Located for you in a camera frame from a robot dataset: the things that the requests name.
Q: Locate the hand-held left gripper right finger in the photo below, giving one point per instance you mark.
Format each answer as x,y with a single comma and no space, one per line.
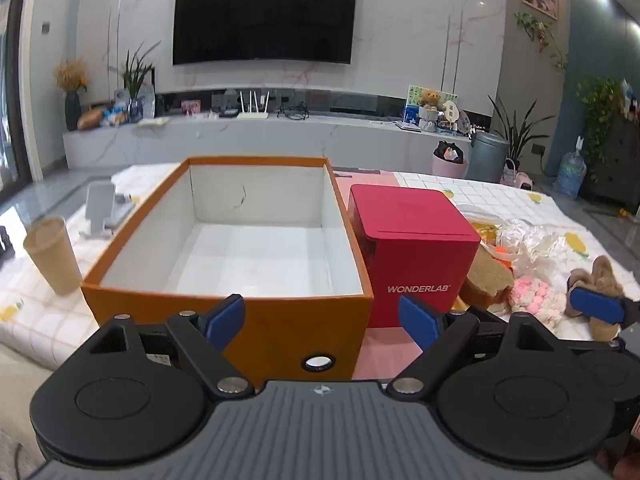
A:
417,320

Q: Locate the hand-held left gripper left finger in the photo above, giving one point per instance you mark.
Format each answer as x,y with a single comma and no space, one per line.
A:
225,317

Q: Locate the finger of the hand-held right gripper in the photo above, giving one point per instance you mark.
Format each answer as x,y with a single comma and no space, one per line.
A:
595,305
600,347

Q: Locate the brown plush toy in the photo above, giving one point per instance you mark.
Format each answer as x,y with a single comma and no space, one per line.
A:
602,272

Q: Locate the orange cardboard box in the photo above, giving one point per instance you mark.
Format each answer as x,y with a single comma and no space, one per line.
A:
280,325

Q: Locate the pink knitted item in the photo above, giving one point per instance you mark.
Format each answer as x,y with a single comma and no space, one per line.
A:
532,295

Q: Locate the red cube box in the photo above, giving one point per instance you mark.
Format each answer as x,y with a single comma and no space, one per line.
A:
415,240

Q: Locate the brown bread slice plush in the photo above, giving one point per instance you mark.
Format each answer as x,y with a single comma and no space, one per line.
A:
487,277

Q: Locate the clear plastic wrap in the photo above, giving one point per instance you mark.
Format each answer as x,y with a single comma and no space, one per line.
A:
530,245

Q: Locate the orange knitted toy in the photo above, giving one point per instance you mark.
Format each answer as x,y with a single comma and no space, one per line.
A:
504,254

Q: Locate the yellow crumpled bag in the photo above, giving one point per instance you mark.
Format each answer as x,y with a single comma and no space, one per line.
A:
484,234

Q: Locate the blue water jug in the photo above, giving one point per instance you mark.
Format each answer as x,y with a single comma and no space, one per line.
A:
570,172

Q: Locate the pink heater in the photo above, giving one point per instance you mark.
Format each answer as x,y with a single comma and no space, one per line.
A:
524,180

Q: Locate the dark cabinet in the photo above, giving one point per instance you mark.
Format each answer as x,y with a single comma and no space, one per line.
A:
620,160

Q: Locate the pink trash bin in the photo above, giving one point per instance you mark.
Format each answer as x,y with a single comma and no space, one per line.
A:
450,165

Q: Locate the white phone stand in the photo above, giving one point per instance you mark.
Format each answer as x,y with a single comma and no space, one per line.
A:
100,200

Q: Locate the grey-blue trash can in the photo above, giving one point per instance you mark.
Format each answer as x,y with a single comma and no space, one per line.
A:
489,157

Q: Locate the white marble tv console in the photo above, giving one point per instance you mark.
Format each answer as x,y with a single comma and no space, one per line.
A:
250,140

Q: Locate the brown paper cup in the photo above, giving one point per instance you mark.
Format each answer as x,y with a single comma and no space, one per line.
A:
52,260

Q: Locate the checkered lemon print blanket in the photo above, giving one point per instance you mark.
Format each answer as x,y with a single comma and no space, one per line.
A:
40,320

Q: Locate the long-leaf potted plant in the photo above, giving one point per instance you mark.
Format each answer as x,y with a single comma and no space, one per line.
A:
517,132

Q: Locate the flat book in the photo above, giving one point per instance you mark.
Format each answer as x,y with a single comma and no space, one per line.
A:
409,126

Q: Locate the ivy plant on cabinet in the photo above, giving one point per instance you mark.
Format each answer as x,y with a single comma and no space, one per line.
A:
597,105

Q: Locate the white router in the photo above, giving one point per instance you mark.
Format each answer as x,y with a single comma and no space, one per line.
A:
252,110

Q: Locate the round white sign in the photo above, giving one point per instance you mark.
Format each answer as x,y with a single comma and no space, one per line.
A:
451,112

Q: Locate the pink photo card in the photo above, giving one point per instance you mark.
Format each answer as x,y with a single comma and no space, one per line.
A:
191,107

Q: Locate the teddy bear bouquet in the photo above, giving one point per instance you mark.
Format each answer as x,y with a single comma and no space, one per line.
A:
430,105

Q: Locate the snack bags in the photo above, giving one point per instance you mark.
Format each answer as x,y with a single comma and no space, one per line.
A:
100,117

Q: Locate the green plant in glass vase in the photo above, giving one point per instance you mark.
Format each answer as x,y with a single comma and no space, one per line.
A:
135,80

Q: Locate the black vase with dried flowers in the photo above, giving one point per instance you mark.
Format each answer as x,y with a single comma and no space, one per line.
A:
73,110

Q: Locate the hanging ivy plant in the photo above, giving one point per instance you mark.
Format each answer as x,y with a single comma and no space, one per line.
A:
542,37

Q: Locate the black wall television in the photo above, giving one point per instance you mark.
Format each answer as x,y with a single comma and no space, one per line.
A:
265,15

